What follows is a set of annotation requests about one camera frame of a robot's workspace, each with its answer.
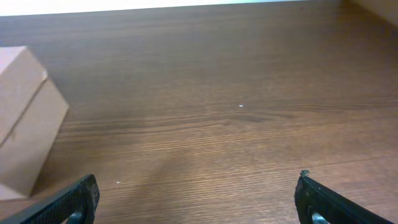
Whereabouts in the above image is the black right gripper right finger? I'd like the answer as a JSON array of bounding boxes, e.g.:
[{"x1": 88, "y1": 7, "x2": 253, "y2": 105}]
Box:
[{"x1": 294, "y1": 170, "x2": 392, "y2": 224}]

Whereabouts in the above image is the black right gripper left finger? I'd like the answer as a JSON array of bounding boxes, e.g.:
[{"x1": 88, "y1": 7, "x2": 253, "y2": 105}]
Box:
[{"x1": 1, "y1": 174, "x2": 100, "y2": 224}]

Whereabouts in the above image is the brown cardboard box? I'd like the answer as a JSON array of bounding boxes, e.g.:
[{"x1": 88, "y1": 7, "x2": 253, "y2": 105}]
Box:
[{"x1": 1, "y1": 46, "x2": 69, "y2": 200}]

